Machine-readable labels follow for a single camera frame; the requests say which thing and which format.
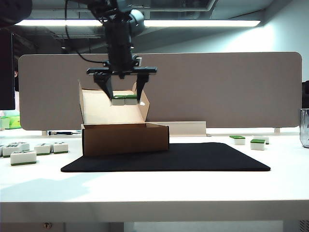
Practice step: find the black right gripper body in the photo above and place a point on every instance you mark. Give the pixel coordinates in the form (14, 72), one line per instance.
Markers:
(119, 58)

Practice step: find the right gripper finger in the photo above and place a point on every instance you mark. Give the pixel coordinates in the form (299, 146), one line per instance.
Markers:
(105, 84)
(142, 82)

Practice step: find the white green mahjong tile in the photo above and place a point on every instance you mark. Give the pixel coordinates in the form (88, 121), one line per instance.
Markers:
(23, 145)
(265, 139)
(237, 140)
(257, 144)
(9, 150)
(1, 150)
(60, 147)
(43, 149)
(118, 100)
(131, 99)
(23, 157)

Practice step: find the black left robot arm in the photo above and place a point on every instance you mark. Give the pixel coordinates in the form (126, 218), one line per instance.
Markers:
(12, 9)

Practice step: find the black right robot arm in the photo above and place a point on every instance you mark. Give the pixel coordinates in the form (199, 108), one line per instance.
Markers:
(120, 14)

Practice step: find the open brown cardboard box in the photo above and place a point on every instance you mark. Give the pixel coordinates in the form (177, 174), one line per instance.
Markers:
(125, 141)

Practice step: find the black screwdriver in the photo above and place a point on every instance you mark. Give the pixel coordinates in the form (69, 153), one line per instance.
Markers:
(60, 133)

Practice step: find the grey desk divider panel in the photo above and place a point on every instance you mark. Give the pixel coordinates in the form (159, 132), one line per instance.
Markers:
(217, 91)

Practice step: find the white divider foot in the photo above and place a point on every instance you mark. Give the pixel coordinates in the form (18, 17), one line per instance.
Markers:
(44, 133)
(277, 131)

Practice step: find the black rectangular mat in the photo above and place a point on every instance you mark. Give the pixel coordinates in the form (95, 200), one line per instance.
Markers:
(173, 158)

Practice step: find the person in dark clothes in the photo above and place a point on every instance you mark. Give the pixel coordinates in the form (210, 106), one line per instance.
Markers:
(16, 77)

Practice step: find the black monitor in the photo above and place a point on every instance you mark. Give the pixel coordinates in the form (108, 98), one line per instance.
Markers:
(6, 70)

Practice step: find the white green snack package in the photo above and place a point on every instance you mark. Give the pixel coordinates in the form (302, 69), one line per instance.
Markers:
(3, 123)

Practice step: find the round metal bolt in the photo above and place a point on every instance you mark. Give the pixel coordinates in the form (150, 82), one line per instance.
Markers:
(47, 225)

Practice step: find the black object beside divider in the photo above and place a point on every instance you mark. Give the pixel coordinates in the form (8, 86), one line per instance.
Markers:
(305, 93)

